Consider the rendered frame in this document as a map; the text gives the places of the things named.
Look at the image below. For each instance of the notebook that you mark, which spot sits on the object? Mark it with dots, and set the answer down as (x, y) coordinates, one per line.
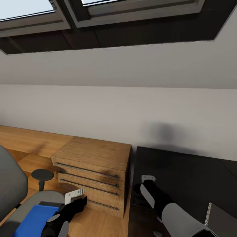
(220, 222)

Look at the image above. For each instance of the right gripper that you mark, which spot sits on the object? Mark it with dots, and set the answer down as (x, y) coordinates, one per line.
(136, 188)

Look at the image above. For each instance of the desk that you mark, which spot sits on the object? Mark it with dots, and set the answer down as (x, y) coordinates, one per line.
(191, 181)

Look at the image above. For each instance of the folder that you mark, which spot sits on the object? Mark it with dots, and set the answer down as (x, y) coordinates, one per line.
(35, 221)

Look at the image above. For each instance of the swivel chair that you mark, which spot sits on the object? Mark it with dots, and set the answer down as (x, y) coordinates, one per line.
(14, 189)

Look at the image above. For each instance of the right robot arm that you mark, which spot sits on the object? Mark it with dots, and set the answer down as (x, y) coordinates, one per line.
(177, 221)

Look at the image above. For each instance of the fixed window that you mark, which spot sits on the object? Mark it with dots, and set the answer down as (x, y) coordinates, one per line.
(31, 26)

